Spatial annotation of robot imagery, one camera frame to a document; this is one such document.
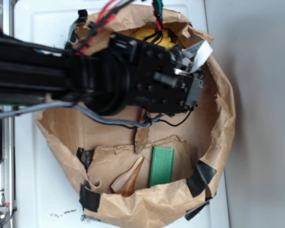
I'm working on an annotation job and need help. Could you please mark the red and black wire bundle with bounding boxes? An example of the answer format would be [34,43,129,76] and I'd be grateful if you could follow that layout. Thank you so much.
[71,0,138,56]

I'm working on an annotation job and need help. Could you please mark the yellow cloth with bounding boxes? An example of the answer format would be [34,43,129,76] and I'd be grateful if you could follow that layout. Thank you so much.
[132,28,180,49]

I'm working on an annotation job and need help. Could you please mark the aluminium frame rail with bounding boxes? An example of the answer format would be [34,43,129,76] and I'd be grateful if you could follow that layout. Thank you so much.
[0,0,17,228]

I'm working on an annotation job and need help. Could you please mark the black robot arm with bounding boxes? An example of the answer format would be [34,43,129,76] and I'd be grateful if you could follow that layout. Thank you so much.
[0,33,203,116]

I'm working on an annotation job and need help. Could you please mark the grey cable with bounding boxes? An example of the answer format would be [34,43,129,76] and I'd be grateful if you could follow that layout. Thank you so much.
[0,101,152,126]

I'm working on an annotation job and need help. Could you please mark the torn brown paper strip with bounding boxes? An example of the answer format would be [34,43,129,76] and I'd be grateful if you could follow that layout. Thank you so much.
[134,109,151,153]

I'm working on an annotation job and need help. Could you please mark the brown paper bag bin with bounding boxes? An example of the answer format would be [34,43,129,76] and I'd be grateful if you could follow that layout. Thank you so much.
[35,4,236,228]

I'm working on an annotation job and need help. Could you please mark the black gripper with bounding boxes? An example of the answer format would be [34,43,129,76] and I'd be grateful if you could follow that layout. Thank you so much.
[108,33,204,114]

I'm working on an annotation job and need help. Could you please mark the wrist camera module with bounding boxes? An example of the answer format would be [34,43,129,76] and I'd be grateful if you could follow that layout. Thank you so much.
[169,46,195,73]

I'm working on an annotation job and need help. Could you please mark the white ribbon cable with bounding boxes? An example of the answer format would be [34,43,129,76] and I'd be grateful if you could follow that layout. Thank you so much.
[181,39,213,73]

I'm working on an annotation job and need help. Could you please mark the green rectangular block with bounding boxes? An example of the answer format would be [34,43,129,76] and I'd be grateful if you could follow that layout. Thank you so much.
[149,146,174,188]

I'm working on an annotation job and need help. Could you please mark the white plastic tray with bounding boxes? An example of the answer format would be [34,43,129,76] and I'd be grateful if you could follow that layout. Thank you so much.
[13,0,230,228]

